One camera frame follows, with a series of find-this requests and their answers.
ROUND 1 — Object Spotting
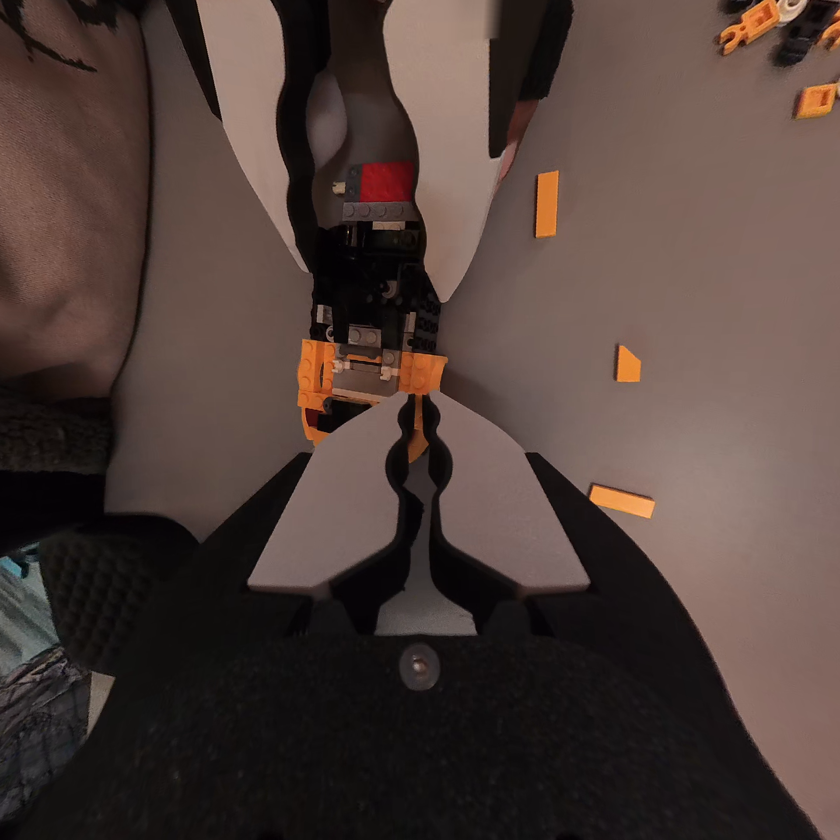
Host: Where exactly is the beige cloth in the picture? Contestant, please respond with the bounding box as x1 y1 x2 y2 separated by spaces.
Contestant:
0 0 155 398

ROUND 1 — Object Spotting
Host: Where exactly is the black fleece jacket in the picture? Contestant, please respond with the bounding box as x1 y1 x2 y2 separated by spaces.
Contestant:
0 386 116 476

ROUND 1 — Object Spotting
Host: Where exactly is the person's left hand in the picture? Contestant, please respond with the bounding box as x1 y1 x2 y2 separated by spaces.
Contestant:
497 98 536 182

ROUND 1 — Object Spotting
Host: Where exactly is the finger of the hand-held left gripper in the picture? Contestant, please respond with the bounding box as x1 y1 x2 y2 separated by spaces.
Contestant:
196 0 322 274
384 0 505 304

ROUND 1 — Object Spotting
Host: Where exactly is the black mesh chair armrest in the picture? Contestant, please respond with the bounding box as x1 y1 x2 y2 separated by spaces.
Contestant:
38 517 201 673

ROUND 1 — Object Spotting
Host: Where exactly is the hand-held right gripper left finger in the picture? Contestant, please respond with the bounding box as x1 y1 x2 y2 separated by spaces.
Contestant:
248 392 425 635

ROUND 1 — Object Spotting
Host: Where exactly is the narrow orange lego tile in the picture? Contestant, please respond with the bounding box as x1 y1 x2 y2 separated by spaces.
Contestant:
533 169 560 239

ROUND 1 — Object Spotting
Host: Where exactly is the partly built lego car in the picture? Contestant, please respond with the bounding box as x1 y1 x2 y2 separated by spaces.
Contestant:
295 159 450 464

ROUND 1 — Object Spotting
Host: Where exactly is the pile of small lego pieces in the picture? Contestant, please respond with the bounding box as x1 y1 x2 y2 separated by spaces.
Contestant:
714 0 840 122

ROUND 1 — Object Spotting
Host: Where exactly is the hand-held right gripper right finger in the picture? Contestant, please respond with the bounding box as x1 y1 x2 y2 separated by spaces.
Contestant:
422 392 592 635

